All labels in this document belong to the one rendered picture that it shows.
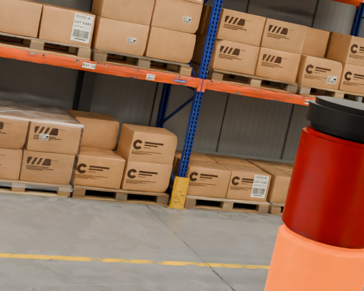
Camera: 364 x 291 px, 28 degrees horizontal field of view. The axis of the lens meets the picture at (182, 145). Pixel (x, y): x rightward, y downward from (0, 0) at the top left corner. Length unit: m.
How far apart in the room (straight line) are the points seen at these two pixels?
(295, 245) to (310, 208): 0.02
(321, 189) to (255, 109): 10.25
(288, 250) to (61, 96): 9.20
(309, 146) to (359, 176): 0.03
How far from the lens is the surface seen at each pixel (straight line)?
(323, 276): 0.37
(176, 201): 8.82
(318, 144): 0.36
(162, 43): 8.45
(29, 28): 8.01
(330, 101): 0.37
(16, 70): 9.38
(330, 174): 0.36
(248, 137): 10.66
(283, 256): 0.38
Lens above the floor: 2.37
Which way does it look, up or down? 11 degrees down
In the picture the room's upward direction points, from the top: 12 degrees clockwise
